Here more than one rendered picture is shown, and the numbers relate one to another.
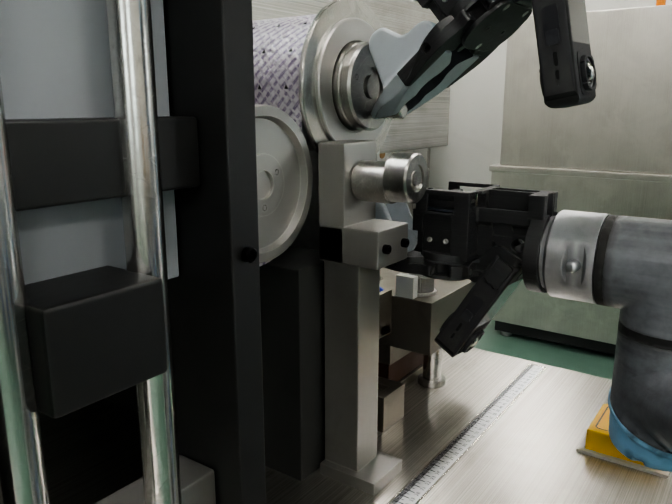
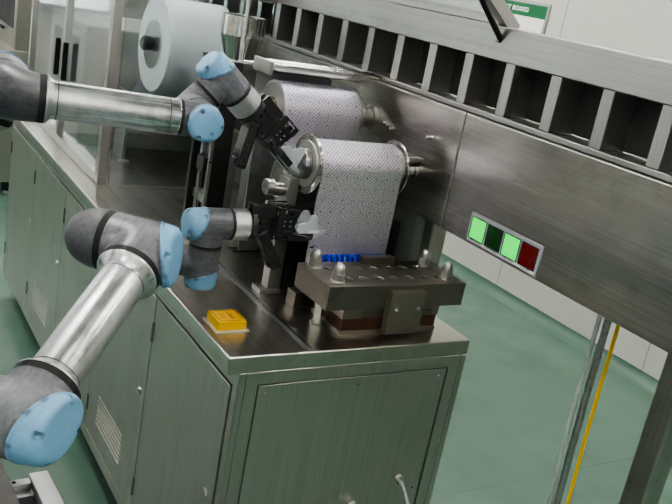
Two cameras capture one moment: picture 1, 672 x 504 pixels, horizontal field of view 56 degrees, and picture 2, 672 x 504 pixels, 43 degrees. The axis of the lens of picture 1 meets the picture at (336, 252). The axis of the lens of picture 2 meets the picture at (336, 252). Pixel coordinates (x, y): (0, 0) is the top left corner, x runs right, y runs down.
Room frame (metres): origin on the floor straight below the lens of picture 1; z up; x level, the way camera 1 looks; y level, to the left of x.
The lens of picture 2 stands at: (1.44, -1.90, 1.69)
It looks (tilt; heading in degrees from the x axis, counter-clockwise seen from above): 17 degrees down; 111
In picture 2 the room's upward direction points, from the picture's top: 11 degrees clockwise
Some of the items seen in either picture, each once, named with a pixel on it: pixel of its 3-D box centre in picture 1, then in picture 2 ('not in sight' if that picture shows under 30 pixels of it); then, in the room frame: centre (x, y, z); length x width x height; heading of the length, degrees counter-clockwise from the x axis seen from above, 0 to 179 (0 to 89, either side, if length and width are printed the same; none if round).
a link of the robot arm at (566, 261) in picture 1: (574, 256); (238, 223); (0.52, -0.20, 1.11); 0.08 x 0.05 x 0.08; 145
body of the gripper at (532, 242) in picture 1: (484, 235); (270, 221); (0.56, -0.14, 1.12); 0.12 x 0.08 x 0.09; 55
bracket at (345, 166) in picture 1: (364, 318); (274, 234); (0.53, -0.03, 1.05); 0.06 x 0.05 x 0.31; 55
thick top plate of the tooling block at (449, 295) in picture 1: (324, 283); (381, 283); (0.82, 0.02, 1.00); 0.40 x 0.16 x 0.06; 55
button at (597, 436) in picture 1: (630, 435); (226, 320); (0.57, -0.30, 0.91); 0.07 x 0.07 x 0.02; 55
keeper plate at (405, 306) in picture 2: not in sight; (404, 311); (0.90, -0.03, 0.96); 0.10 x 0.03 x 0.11; 55
